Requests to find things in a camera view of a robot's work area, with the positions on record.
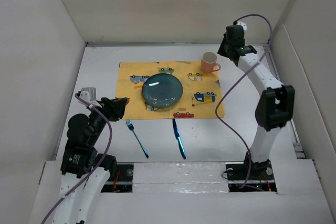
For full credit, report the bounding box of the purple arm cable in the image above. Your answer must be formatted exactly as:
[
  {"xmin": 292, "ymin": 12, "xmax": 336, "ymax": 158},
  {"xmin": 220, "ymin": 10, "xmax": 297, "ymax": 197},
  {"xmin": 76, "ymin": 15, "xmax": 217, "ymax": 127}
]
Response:
[
  {"xmin": 40, "ymin": 94, "xmax": 114, "ymax": 224},
  {"xmin": 215, "ymin": 14, "xmax": 275, "ymax": 189}
]

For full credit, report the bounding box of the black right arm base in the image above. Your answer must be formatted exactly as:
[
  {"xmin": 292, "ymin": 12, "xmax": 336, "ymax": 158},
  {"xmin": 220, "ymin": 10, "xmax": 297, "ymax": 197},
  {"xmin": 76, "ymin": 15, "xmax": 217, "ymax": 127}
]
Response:
[{"xmin": 221, "ymin": 155, "xmax": 277, "ymax": 192}]

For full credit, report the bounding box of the pink ceramic mug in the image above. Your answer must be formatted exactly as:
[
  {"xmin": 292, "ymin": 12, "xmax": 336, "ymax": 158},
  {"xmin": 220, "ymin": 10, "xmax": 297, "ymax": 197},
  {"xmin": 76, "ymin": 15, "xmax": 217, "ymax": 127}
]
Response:
[{"xmin": 201, "ymin": 52, "xmax": 221, "ymax": 73}]

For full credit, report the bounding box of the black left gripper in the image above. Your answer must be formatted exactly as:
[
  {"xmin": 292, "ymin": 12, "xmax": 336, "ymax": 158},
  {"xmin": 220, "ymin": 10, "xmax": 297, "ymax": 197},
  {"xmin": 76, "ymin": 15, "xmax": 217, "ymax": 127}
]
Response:
[{"xmin": 87, "ymin": 96, "xmax": 127, "ymax": 144}]

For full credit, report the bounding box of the blue metal fork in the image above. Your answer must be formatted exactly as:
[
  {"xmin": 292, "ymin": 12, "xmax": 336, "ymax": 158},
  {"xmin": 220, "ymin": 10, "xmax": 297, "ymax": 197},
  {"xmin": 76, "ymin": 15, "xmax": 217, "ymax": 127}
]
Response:
[{"xmin": 126, "ymin": 120, "xmax": 149, "ymax": 158}]

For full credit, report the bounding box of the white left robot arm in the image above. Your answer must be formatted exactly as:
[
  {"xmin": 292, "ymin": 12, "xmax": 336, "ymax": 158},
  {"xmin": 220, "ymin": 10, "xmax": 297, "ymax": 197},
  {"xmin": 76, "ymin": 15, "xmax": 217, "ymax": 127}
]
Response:
[{"xmin": 51, "ymin": 91, "xmax": 128, "ymax": 223}]

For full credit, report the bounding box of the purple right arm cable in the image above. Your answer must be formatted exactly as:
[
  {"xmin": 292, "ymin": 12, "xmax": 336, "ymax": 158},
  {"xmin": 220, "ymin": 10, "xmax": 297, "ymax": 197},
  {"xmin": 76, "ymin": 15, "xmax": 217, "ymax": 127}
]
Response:
[{"xmin": 215, "ymin": 14, "xmax": 275, "ymax": 189}]

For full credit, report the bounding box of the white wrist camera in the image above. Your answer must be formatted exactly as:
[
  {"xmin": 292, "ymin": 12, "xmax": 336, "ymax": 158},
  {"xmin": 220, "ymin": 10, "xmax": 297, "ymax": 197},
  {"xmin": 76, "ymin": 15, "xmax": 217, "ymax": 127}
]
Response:
[
  {"xmin": 77, "ymin": 87, "xmax": 100, "ymax": 106},
  {"xmin": 233, "ymin": 21, "xmax": 247, "ymax": 31}
]

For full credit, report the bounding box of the blue metal knife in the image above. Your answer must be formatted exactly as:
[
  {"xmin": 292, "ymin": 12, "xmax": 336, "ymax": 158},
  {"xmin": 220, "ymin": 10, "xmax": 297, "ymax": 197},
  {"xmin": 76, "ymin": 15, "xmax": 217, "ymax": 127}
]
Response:
[{"xmin": 172, "ymin": 119, "xmax": 186, "ymax": 159}]

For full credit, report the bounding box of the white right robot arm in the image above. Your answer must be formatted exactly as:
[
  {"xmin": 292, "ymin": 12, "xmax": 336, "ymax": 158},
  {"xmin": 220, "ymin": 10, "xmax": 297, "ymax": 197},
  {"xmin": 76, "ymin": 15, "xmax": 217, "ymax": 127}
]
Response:
[{"xmin": 217, "ymin": 25, "xmax": 295, "ymax": 179}]

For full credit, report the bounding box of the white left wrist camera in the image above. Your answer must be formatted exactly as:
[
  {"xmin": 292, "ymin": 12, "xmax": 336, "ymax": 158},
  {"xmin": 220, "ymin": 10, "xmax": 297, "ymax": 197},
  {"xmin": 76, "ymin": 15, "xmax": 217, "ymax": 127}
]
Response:
[{"xmin": 77, "ymin": 87, "xmax": 100, "ymax": 106}]

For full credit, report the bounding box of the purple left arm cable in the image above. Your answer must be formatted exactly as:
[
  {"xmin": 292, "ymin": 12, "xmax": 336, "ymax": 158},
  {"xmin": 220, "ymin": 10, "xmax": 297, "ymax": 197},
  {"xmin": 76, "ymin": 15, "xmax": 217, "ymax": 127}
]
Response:
[{"xmin": 40, "ymin": 94, "xmax": 114, "ymax": 224}]

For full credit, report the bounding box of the dark teal ceramic plate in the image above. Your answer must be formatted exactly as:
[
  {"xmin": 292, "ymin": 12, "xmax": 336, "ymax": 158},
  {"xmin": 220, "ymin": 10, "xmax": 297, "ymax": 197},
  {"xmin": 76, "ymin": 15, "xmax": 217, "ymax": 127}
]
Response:
[{"xmin": 141, "ymin": 73, "xmax": 183, "ymax": 109}]

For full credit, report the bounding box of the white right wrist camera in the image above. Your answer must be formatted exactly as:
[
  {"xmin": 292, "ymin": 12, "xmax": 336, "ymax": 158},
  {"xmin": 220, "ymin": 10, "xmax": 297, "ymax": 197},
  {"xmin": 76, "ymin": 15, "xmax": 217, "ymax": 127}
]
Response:
[{"xmin": 233, "ymin": 21, "xmax": 247, "ymax": 31}]

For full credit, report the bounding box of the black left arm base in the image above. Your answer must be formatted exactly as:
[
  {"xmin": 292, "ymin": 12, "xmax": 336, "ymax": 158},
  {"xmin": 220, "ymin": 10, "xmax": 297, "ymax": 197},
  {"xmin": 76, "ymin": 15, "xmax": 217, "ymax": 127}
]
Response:
[{"xmin": 101, "ymin": 163, "xmax": 134, "ymax": 193}]

